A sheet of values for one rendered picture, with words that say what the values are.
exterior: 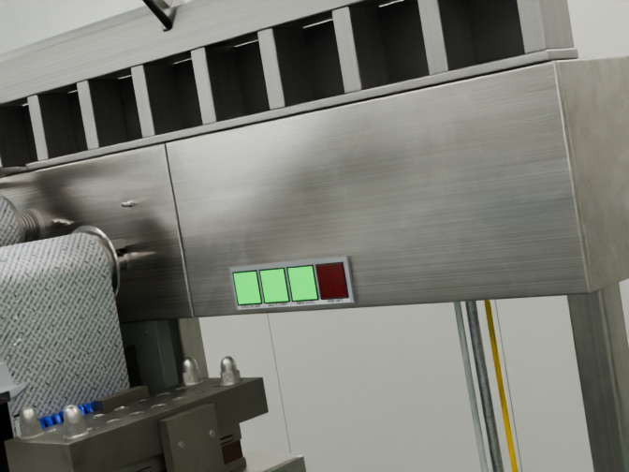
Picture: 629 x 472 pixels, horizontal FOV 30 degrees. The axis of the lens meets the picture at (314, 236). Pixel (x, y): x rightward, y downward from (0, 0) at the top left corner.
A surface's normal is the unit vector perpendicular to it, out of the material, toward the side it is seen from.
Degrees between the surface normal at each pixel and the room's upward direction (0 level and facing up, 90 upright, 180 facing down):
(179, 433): 90
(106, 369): 90
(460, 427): 90
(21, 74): 90
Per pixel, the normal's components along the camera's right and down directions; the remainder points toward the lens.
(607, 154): 0.74, -0.09
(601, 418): -0.65, 0.15
